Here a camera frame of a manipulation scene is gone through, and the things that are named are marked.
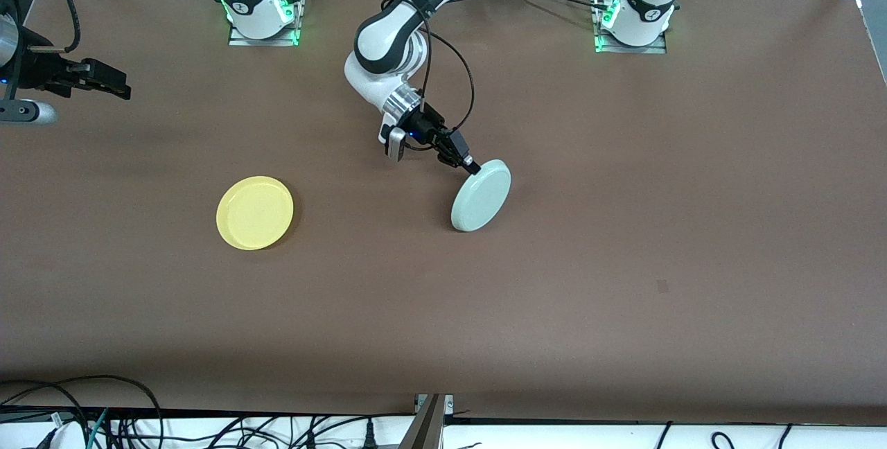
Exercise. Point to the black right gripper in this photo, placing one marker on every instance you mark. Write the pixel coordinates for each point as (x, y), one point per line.
(43, 71)

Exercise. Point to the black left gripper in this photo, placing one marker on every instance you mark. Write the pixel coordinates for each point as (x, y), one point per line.
(427, 127)

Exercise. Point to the pale green round plate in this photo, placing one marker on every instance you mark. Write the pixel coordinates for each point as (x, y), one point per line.
(481, 196)

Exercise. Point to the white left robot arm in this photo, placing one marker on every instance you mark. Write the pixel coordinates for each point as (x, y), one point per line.
(388, 33)

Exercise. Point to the metal base mounting plate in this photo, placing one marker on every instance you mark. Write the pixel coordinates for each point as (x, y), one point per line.
(242, 41)
(651, 49)

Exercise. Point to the yellow round plate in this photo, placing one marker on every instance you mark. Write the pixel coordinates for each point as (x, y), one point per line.
(255, 213)

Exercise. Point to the brown table cover sheet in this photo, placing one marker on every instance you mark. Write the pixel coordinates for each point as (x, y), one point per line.
(443, 296)

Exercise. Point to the aluminium beam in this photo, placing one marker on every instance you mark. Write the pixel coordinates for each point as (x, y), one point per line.
(426, 428)

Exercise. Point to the black power plug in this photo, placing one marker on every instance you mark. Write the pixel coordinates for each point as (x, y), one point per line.
(370, 435)

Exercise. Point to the white shelf board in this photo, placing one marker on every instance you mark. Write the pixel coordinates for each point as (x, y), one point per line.
(589, 438)

